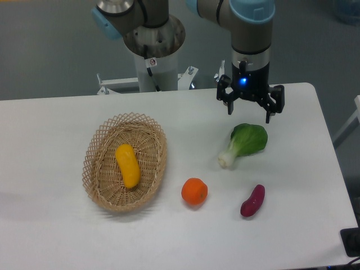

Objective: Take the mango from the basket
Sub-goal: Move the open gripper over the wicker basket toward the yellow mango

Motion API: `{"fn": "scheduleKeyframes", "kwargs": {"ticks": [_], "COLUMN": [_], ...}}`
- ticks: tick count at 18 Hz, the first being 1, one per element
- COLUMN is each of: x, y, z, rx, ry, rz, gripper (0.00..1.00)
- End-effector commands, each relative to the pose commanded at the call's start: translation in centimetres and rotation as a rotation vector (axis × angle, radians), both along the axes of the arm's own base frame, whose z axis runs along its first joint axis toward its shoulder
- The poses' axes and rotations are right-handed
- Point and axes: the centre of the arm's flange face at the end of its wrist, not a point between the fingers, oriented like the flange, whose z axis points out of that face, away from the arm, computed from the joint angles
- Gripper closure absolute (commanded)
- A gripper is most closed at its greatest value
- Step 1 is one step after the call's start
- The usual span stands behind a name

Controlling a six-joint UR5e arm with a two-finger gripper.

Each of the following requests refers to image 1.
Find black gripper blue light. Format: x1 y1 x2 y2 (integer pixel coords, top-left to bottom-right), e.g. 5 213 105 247
216 53 285 124

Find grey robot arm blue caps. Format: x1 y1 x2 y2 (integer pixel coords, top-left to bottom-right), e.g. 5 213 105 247
91 1 285 119

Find yellow mango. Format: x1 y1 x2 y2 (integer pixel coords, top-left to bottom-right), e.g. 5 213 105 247
115 144 141 188

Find woven wicker oval basket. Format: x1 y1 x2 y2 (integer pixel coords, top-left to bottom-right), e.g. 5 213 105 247
82 112 167 212

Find green bok choy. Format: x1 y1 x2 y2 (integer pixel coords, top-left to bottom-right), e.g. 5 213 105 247
218 123 268 168

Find orange fruit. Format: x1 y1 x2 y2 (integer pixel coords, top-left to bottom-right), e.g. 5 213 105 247
181 178 208 206

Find purple sweet potato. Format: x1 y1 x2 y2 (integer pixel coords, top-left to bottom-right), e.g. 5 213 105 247
240 184 266 218

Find black device at table edge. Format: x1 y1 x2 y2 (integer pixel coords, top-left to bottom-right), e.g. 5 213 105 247
340 227 359 258

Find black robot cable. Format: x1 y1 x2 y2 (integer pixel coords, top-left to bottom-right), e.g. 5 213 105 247
142 44 161 92

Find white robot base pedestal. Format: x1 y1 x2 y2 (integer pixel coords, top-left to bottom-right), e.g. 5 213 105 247
97 15 199 95

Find white frame at right edge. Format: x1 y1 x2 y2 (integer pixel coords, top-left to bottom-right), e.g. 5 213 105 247
332 95 359 149

